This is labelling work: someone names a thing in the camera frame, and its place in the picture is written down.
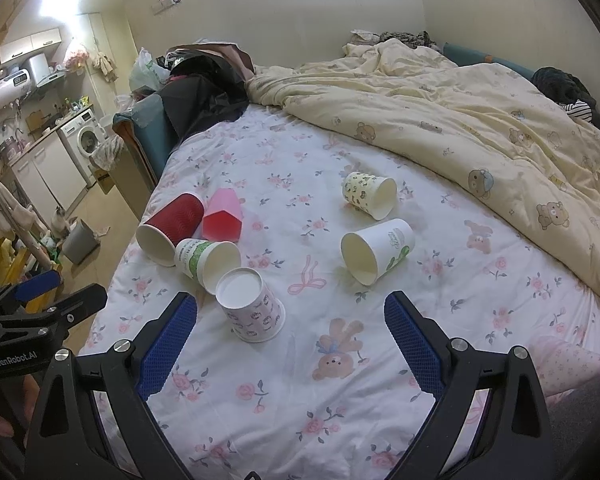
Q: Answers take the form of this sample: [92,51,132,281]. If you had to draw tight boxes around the white plastic bag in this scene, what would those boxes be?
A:
[129,47,172,94]

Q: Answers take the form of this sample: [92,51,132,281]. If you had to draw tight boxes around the cream bear-print duvet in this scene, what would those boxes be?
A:
[245,40,600,311]

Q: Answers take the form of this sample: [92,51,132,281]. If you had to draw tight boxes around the striped garment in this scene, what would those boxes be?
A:
[560,100,594,122]

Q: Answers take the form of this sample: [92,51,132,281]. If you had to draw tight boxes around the white washing machine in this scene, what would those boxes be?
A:
[57,107,109,187]

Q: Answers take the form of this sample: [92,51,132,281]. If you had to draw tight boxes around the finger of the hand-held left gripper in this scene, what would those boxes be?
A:
[0,269,64,311]
[27,283,109,333]

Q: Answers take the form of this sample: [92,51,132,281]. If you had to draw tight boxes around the teal bed footboard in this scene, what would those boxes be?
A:
[112,92,178,188]

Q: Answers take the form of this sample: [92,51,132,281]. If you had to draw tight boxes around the white cup green leaf print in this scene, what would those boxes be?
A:
[340,218,416,287]

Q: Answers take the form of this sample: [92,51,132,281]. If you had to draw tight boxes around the white cup green grass print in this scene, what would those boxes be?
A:
[174,238,242,295]

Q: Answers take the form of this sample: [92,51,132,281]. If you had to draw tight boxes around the pink floral cloth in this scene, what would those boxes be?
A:
[527,335,600,403]

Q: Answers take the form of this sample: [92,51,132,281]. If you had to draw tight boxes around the red paper cup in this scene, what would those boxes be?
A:
[136,192,205,267]

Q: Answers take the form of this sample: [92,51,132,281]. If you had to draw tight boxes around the white cup pink cartoon print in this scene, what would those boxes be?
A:
[215,267,286,344]

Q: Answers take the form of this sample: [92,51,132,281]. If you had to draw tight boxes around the dark garment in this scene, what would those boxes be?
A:
[532,66,600,137]

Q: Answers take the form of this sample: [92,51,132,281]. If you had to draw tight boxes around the cardboard box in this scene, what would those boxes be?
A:
[92,165,116,194]

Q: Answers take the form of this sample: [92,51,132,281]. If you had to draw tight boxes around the beige hanging towel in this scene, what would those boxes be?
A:
[91,50,120,84]

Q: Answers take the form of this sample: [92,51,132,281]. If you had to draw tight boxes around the pink paper cup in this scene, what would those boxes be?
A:
[201,188,244,243]

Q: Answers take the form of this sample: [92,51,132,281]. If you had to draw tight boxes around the yellow rack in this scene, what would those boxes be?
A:
[0,230,42,287]

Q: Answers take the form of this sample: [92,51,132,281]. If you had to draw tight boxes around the siamese cat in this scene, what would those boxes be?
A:
[47,206,81,239]

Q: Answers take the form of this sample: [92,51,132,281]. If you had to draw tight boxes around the patterned clothes heap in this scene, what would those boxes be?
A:
[350,30,439,52]

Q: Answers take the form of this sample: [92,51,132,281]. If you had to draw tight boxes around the pink hanging bag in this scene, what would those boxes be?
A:
[62,42,91,71]

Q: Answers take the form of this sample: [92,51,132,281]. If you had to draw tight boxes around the laundry heap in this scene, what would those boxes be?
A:
[90,135,126,171]

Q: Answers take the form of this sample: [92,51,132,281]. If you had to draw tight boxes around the white kitchen base cabinet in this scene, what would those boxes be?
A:
[10,132,88,217]

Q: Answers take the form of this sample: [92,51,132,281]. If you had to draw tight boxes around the white wall cabinets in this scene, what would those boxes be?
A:
[0,27,63,64]

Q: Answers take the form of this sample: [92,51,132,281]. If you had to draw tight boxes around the grey cloth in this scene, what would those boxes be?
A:
[542,372,600,480]

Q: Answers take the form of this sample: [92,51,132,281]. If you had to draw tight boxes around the cream cup brown spotted print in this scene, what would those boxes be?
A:
[342,171,398,221]

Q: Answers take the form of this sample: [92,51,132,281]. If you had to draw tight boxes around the white water heater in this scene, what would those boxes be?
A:
[0,67,35,112]

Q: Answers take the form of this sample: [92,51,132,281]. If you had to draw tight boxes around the beige hanging clothes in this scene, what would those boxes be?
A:
[0,160,48,253]

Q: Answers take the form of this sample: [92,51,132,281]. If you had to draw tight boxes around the black clothes pile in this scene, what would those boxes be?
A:
[160,44,256,142]

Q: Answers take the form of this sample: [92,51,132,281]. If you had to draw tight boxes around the white range hood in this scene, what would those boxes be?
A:
[27,52,69,89]

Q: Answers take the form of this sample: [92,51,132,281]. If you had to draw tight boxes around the grey trash bin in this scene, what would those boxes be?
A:
[61,219,101,265]

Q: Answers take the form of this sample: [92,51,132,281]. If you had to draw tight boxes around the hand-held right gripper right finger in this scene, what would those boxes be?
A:
[384,290,556,480]

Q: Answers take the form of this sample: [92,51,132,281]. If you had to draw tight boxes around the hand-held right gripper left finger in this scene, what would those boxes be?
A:
[24,291,201,480]

